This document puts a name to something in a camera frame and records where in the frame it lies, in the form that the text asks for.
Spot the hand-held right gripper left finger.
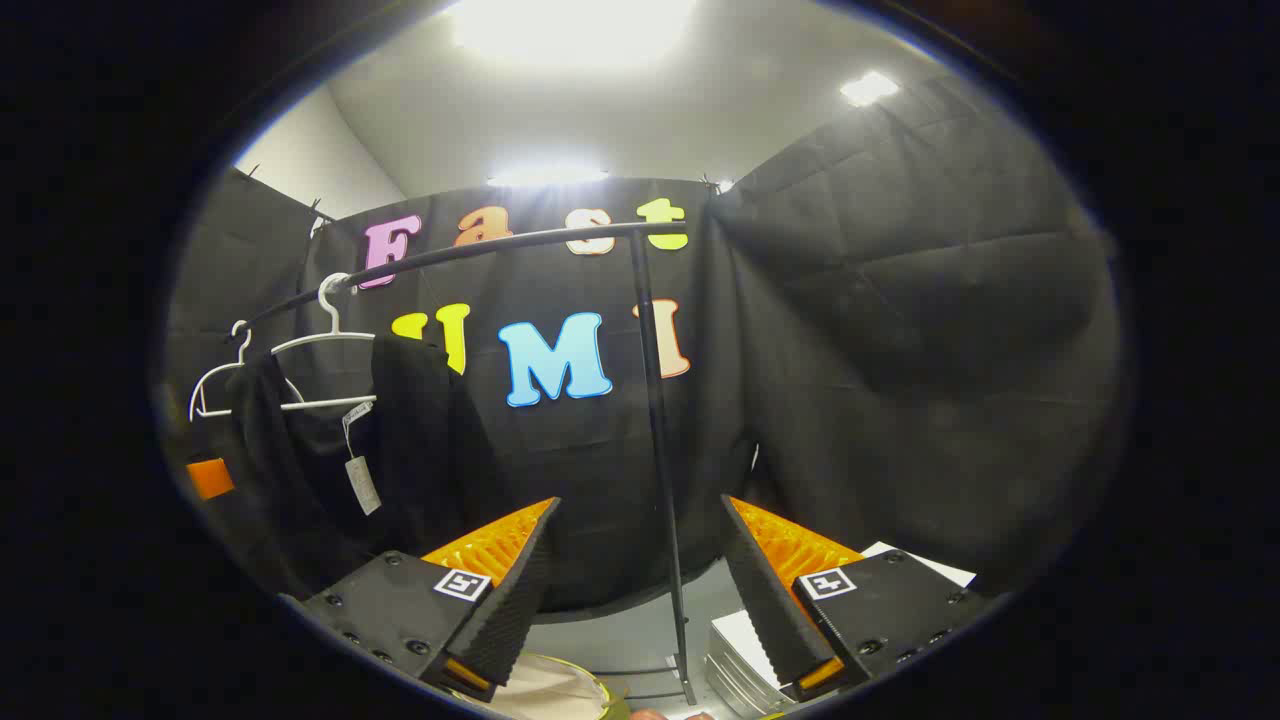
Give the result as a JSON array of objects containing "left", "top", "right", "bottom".
[{"left": 278, "top": 495, "right": 563, "bottom": 706}]

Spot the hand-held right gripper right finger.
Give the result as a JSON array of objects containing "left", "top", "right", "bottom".
[{"left": 718, "top": 493, "right": 1003, "bottom": 703}]

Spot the beige laundry hamper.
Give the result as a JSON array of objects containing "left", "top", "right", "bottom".
[{"left": 470, "top": 652, "right": 626, "bottom": 720}]

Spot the black knit sweater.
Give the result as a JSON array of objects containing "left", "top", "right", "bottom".
[{"left": 225, "top": 335, "right": 506, "bottom": 593}]

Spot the white plastic hanger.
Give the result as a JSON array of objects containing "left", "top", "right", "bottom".
[
  {"left": 270, "top": 272, "right": 379, "bottom": 413},
  {"left": 188, "top": 320, "right": 306, "bottom": 423}
]

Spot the black metal clothes rack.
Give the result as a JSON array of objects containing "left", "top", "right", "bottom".
[{"left": 235, "top": 220, "right": 701, "bottom": 707}]

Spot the black backdrop cloth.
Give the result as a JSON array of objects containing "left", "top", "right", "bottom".
[{"left": 165, "top": 75, "right": 1121, "bottom": 613}]

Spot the ceiling light panel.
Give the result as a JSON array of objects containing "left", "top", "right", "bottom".
[
  {"left": 450, "top": 0, "right": 701, "bottom": 71},
  {"left": 487, "top": 168, "right": 609, "bottom": 188},
  {"left": 840, "top": 70, "right": 901, "bottom": 108}
]

